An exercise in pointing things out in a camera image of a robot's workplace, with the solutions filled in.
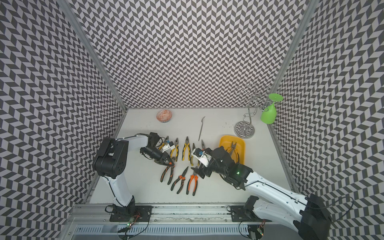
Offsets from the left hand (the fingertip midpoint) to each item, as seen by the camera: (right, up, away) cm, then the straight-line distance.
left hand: (170, 166), depth 87 cm
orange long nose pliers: (+20, +9, +9) cm, 24 cm away
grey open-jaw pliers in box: (+39, +10, +9) cm, 41 cm away
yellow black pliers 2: (+9, +11, +9) cm, 17 cm away
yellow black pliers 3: (+2, +9, +9) cm, 13 cm away
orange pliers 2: (+8, -6, -4) cm, 10 cm away
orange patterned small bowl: (-10, +30, +25) cm, 40 cm away
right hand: (+17, +6, -12) cm, 21 cm away
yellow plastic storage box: (+35, +13, +10) cm, 39 cm away
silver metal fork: (+20, +27, +24) cm, 41 cm away
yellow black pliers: (+14, +11, -23) cm, 29 cm away
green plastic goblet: (+56, +31, -5) cm, 64 cm away
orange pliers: (+14, -4, -3) cm, 15 cm away
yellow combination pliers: (-5, +12, -1) cm, 13 cm away
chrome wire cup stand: (+49, +21, +15) cm, 56 cm away
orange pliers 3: (-2, -2, -6) cm, 6 cm away
